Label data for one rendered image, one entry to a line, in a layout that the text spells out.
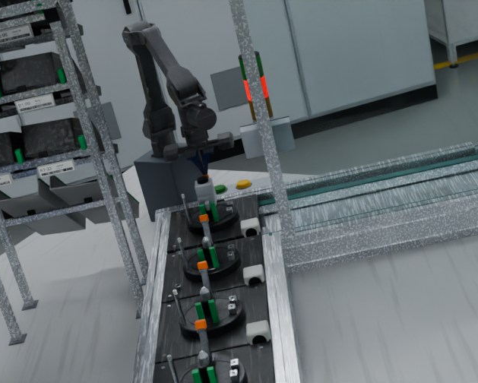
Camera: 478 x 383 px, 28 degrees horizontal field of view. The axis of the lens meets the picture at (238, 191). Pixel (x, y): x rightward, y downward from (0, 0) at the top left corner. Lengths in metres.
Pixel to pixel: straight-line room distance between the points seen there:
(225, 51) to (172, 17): 0.35
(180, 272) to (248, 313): 0.30
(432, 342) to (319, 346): 0.24
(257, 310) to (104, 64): 3.48
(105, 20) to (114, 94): 0.42
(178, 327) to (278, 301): 0.22
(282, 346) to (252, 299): 0.19
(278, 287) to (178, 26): 3.38
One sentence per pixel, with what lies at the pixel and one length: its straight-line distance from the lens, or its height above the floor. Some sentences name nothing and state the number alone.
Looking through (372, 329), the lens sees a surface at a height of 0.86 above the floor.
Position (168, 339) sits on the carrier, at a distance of 2.02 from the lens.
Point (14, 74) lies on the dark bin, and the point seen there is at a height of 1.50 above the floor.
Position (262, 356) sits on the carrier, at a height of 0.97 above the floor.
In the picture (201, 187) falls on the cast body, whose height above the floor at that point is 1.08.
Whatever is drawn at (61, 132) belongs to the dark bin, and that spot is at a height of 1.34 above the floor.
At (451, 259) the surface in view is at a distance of 2.31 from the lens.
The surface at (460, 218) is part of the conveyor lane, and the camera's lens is 2.38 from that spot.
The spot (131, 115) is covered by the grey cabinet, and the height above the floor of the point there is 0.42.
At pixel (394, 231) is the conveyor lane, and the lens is 2.36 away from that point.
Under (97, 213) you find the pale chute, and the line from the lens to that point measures 2.55.
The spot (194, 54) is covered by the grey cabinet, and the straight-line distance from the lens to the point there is 5.41.
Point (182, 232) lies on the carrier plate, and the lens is 2.47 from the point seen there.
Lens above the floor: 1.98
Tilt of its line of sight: 23 degrees down
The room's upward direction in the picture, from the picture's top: 14 degrees counter-clockwise
